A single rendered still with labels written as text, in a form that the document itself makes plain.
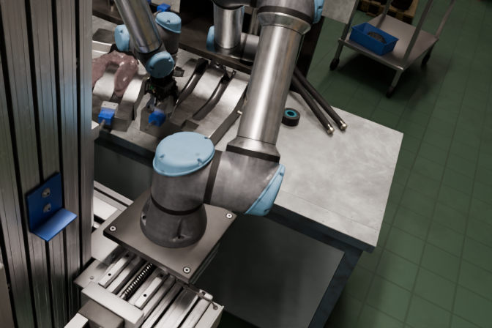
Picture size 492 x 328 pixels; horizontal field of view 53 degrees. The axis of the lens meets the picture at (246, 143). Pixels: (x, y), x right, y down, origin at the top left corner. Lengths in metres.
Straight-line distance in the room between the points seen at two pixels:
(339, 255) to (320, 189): 0.23
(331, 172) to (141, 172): 0.69
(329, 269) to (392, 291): 0.87
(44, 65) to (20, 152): 0.14
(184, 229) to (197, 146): 0.20
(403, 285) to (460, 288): 0.32
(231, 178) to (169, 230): 0.19
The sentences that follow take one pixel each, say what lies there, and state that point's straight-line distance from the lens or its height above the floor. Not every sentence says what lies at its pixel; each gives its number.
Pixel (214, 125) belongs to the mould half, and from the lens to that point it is 1.71.
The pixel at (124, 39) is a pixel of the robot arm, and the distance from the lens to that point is 1.45.
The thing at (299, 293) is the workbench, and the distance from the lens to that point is 1.94.
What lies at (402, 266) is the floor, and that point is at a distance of 2.77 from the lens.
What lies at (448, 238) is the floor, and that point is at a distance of 3.08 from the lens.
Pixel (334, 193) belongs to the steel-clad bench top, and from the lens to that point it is 1.72.
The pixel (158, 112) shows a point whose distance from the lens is 1.70.
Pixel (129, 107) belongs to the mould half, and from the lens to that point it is 1.80.
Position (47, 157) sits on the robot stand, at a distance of 0.87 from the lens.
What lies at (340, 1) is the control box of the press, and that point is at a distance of 2.24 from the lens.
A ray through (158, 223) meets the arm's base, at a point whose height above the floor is 1.09.
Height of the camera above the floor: 1.89
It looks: 37 degrees down
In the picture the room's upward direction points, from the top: 14 degrees clockwise
